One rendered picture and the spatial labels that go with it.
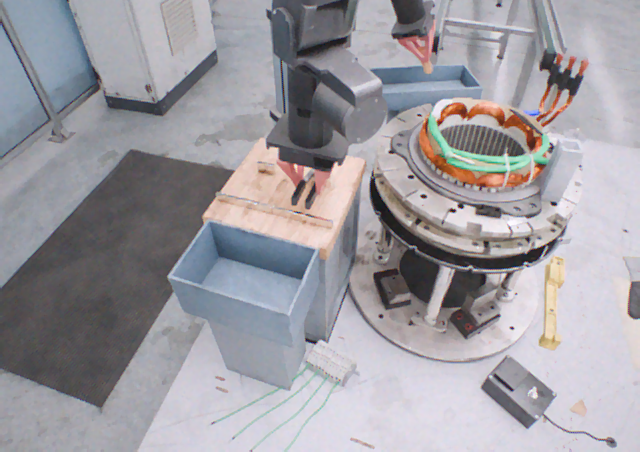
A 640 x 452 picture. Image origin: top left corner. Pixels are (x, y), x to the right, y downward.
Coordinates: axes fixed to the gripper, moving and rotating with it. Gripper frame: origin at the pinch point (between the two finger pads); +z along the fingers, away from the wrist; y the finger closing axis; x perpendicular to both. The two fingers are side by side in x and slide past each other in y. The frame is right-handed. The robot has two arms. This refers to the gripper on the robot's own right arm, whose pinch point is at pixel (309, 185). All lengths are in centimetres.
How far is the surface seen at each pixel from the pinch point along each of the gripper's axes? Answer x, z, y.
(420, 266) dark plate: 14.9, 30.6, 19.7
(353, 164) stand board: 9.8, 2.9, 4.0
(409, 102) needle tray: 35.7, 5.7, 9.1
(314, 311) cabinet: -8.1, 19.9, 3.8
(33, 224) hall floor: 42, 118, -159
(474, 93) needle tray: 41.8, 3.9, 21.7
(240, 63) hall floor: 224, 120, -132
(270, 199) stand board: -1.7, 3.1, -5.5
